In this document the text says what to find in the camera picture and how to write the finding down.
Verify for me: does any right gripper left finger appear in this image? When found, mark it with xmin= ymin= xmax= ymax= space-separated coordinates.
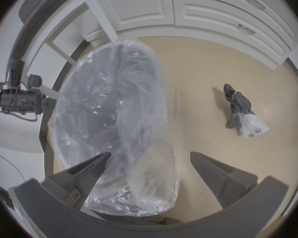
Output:
xmin=42 ymin=151 xmax=112 ymax=208

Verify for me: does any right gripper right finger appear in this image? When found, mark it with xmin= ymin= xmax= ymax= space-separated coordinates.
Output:
xmin=190 ymin=151 xmax=259 ymax=209

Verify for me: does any white printed wrapper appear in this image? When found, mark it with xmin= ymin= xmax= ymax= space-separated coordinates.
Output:
xmin=238 ymin=113 xmax=270 ymax=139

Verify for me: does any clear plastic bag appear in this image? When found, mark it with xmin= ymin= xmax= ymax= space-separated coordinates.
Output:
xmin=48 ymin=40 xmax=182 ymax=217

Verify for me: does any black plastic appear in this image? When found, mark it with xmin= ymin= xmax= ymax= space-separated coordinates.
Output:
xmin=223 ymin=83 xmax=255 ymax=129

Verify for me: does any white trash bin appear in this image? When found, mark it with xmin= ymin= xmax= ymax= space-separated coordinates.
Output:
xmin=52 ymin=42 xmax=180 ymax=215

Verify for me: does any white chair with grey seat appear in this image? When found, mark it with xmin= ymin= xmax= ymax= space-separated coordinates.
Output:
xmin=5 ymin=0 xmax=120 ymax=66

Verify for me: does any white wardrobe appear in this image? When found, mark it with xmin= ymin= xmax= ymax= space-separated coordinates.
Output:
xmin=74 ymin=0 xmax=298 ymax=70

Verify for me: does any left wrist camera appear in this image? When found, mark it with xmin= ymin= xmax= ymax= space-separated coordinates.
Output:
xmin=0 ymin=59 xmax=42 ymax=92

